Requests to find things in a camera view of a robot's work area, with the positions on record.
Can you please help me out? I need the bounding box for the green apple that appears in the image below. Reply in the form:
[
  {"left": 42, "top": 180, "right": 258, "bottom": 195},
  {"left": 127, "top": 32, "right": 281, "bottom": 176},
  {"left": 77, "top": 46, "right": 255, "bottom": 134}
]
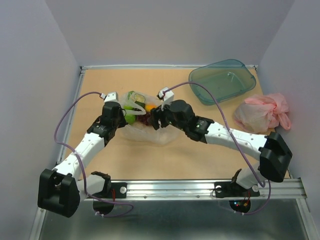
[{"left": 124, "top": 114, "right": 136, "bottom": 125}]

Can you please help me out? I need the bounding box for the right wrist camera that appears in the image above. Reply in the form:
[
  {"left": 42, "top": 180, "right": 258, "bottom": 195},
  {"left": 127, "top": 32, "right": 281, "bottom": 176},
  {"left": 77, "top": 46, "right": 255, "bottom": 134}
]
[{"left": 157, "top": 87, "right": 175, "bottom": 105}]

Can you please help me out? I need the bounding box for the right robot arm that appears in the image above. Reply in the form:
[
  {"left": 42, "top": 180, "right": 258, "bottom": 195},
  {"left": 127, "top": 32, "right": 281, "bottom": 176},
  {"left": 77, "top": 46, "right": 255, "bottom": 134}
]
[{"left": 150, "top": 100, "right": 293, "bottom": 198}]

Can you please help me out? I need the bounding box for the dark green fruit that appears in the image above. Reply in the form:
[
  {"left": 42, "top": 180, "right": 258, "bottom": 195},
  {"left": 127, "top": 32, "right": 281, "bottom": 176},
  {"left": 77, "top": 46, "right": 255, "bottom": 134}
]
[{"left": 134, "top": 95, "right": 146, "bottom": 103}]

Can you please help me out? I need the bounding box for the aluminium front rail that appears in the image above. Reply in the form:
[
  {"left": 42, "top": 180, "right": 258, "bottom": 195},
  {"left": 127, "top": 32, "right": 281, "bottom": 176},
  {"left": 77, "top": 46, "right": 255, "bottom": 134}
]
[{"left": 87, "top": 176, "right": 307, "bottom": 201}]

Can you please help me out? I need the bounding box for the teal plastic container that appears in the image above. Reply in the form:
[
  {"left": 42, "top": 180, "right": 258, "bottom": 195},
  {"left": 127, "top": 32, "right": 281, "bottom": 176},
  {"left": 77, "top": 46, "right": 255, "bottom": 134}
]
[{"left": 188, "top": 59, "right": 257, "bottom": 106}]

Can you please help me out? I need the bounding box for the orange fruit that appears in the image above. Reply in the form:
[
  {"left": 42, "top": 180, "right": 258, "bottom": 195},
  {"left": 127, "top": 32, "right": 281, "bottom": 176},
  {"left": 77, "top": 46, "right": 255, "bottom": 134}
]
[{"left": 144, "top": 104, "right": 157, "bottom": 113}]

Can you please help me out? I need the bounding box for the pink plastic bag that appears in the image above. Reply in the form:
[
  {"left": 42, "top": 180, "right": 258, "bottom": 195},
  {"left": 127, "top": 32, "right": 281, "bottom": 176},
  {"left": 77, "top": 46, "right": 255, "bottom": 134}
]
[{"left": 233, "top": 93, "right": 292, "bottom": 134}]

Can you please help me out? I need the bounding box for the clear plastic bag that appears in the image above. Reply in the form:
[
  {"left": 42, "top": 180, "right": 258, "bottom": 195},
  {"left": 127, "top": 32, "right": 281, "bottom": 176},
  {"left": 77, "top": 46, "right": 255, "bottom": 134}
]
[{"left": 119, "top": 90, "right": 180, "bottom": 145}]

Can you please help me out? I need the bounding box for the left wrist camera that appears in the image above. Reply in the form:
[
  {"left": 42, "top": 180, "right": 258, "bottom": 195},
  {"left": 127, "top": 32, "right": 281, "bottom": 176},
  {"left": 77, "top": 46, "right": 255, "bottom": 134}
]
[{"left": 99, "top": 91, "right": 119, "bottom": 102}]

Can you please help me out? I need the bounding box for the red grape bunch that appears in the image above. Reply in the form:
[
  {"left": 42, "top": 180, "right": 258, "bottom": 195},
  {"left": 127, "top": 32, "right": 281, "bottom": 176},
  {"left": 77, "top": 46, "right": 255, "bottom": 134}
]
[{"left": 136, "top": 112, "right": 152, "bottom": 126}]

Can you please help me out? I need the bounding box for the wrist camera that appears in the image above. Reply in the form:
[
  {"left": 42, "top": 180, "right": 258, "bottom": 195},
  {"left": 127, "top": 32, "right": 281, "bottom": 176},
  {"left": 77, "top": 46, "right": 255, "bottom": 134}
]
[
  {"left": 157, "top": 87, "right": 175, "bottom": 105},
  {"left": 99, "top": 91, "right": 119, "bottom": 102}
]

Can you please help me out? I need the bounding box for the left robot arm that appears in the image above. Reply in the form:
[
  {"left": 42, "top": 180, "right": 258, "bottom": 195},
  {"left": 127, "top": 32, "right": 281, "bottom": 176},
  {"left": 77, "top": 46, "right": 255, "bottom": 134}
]
[{"left": 37, "top": 100, "right": 127, "bottom": 218}]

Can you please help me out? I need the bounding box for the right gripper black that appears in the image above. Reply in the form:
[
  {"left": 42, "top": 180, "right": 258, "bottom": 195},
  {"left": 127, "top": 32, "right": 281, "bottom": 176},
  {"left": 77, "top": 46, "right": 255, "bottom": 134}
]
[{"left": 147, "top": 98, "right": 187, "bottom": 132}]

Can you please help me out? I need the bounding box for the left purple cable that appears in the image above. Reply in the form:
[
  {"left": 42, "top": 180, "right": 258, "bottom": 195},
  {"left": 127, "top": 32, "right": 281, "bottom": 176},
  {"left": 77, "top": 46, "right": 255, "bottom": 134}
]
[{"left": 54, "top": 91, "right": 135, "bottom": 218}]

